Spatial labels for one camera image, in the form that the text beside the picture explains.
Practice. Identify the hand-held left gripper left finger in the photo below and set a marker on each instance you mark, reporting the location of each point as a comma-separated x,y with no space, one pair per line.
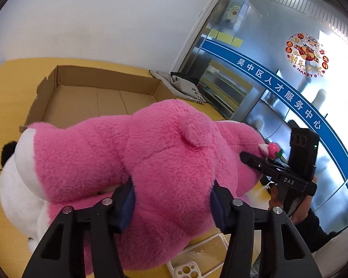
128,205

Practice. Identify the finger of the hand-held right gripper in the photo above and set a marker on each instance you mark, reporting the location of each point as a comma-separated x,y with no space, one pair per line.
265,181
253,160

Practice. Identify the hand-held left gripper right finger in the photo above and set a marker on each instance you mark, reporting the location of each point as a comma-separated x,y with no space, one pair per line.
217,208

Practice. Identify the pink plush bear toy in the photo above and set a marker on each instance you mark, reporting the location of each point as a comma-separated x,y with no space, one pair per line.
162,156

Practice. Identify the person's right forearm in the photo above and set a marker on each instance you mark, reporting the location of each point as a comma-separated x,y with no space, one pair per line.
310,228

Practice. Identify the person's right hand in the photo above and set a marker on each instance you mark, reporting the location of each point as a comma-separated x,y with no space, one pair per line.
274,198

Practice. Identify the clear phone case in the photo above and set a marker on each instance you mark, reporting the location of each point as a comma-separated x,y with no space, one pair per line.
195,256

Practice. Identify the blue window banner strip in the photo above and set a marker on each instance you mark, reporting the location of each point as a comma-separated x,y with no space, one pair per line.
293,92

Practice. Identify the person's beige trousers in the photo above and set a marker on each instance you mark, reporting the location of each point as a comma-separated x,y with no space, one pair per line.
336,254

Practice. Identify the grey cloth bag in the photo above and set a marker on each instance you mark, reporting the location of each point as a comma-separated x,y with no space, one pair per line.
185,85

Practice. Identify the red round window sticker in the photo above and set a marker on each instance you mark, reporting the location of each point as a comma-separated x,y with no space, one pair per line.
307,55

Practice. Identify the white and black plush toy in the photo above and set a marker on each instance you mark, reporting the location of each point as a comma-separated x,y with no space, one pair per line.
16,205

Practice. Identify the open cardboard box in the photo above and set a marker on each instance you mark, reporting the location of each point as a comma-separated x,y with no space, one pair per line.
104,92

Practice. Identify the yellow sticky notes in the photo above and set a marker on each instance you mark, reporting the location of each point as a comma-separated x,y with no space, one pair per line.
226,37

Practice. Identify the cartoon poster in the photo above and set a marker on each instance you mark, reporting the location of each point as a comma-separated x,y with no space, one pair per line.
235,11

